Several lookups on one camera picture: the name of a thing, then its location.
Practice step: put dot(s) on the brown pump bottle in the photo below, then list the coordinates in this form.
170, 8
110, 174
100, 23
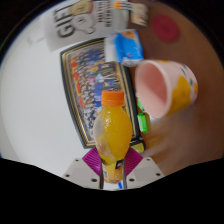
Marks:
138, 146

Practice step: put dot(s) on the framed group photo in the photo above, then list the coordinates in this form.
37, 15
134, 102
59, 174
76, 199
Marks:
86, 80

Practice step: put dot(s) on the orange juice bottle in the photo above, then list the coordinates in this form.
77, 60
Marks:
113, 130

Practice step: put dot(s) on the pink and yellow mug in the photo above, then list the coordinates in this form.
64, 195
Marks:
176, 90

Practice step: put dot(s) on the flat round red coaster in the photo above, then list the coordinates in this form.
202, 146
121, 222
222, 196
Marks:
165, 28

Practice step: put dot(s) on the white printed gift bag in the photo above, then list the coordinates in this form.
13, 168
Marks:
83, 23

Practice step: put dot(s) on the small puzzle cube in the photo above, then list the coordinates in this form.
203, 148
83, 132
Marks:
117, 5

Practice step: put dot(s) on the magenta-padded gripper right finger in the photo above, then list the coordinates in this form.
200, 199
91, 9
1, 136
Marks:
143, 173

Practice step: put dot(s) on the blue tissue pack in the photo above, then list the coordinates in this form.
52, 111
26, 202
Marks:
128, 46

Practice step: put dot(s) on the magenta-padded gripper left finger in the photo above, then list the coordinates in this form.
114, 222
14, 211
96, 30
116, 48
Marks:
81, 173

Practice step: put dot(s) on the small snack packet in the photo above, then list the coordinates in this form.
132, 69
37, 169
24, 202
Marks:
139, 14

